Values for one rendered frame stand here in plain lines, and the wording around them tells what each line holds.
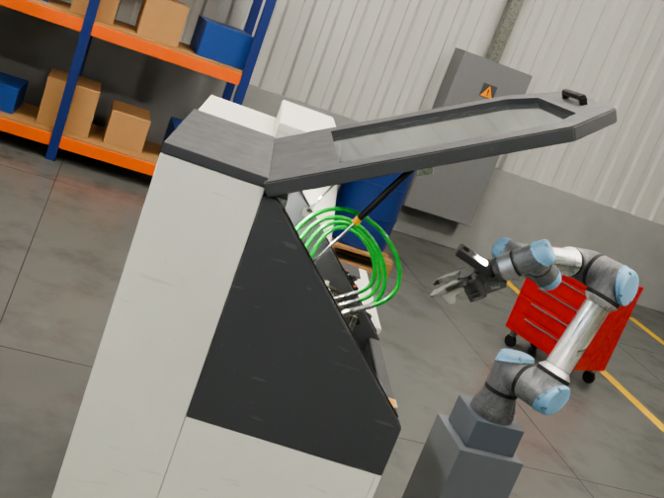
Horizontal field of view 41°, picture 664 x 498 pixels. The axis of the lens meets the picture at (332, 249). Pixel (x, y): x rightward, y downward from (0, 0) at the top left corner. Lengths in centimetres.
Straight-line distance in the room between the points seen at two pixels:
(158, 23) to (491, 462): 556
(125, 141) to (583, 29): 498
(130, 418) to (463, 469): 111
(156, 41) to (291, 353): 560
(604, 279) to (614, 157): 765
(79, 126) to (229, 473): 565
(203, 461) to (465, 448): 89
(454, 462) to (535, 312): 412
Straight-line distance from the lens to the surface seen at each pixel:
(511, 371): 294
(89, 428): 256
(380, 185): 756
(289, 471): 257
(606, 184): 1052
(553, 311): 690
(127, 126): 791
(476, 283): 254
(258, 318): 237
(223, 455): 255
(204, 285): 235
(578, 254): 293
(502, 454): 305
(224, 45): 781
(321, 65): 915
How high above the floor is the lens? 194
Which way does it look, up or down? 14 degrees down
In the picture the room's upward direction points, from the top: 21 degrees clockwise
